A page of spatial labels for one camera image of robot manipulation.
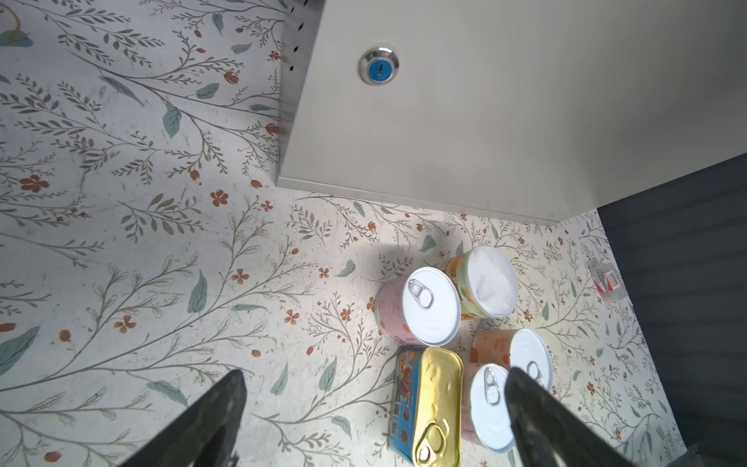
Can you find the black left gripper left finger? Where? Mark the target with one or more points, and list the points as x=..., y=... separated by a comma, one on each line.
x=205, y=434

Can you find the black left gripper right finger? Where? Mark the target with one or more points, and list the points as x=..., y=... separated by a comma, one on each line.
x=546, y=433

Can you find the pink can pull-tab lid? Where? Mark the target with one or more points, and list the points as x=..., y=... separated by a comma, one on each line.
x=485, y=420

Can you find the orange can pull-tab lid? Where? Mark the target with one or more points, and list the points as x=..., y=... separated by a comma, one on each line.
x=516, y=348

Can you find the gold rectangular tin can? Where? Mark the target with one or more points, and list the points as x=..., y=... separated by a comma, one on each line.
x=425, y=422

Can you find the pink can white lid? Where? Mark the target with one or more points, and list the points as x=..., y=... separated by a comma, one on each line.
x=419, y=309

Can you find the orange green can plastic lid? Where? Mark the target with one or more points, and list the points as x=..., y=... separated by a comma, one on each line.
x=486, y=283

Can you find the grey metal cabinet box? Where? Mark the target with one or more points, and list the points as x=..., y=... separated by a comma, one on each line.
x=525, y=110

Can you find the blue round cabinet lock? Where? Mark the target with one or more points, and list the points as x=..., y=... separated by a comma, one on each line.
x=379, y=66

